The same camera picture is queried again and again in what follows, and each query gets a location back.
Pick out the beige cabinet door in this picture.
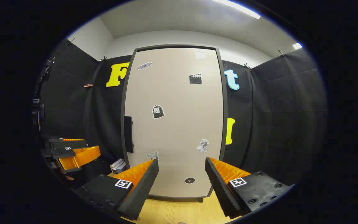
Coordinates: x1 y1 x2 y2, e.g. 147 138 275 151
125 48 224 198

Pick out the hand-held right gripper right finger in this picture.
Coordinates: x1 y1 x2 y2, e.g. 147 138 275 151
204 156 292 218

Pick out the black cabinet door handle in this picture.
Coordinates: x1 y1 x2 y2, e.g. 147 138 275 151
124 116 135 153

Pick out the grey cabinet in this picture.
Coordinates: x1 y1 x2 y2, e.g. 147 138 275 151
121 44 229 203

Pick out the black backdrop cloth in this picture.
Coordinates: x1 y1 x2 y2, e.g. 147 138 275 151
39 39 327 189

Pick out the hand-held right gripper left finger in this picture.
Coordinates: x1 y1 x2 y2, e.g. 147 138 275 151
73 159 160 221

